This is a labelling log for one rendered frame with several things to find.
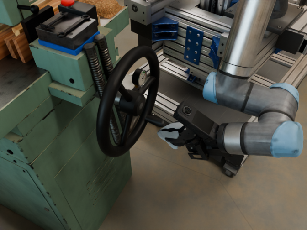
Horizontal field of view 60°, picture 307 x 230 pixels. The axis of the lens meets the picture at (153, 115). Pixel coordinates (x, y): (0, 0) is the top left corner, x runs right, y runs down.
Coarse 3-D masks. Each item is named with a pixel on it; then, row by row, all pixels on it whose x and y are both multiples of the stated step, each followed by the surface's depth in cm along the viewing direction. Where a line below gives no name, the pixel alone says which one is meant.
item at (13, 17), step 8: (0, 0) 58; (8, 0) 59; (16, 0) 61; (24, 0) 63; (0, 8) 60; (8, 8) 60; (16, 8) 62; (0, 16) 62; (8, 16) 61; (16, 16) 62; (24, 16) 64; (8, 24) 63; (16, 24) 63
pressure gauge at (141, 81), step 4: (136, 72) 95; (140, 72) 95; (144, 72) 98; (132, 76) 96; (136, 76) 95; (140, 76) 95; (144, 76) 99; (132, 80) 96; (136, 80) 95; (140, 80) 97; (144, 80) 100; (136, 84) 97; (140, 84) 98
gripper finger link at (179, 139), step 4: (180, 136) 69; (168, 140) 70; (172, 140) 69; (176, 140) 68; (180, 140) 68; (184, 140) 67; (188, 140) 67; (176, 144) 68; (180, 144) 67; (184, 144) 67
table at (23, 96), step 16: (128, 16) 87; (0, 64) 63; (16, 64) 63; (32, 64) 63; (112, 64) 68; (0, 80) 59; (16, 80) 59; (32, 80) 59; (48, 80) 62; (0, 96) 56; (16, 96) 56; (32, 96) 59; (48, 96) 64; (64, 96) 62; (80, 96) 60; (0, 112) 53; (16, 112) 57; (0, 128) 54
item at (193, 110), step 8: (184, 104) 63; (176, 112) 62; (184, 112) 61; (192, 112) 63; (200, 112) 64; (184, 120) 62; (192, 120) 62; (200, 120) 63; (208, 120) 64; (192, 128) 63; (200, 128) 62; (208, 128) 63; (216, 128) 64; (208, 136) 62
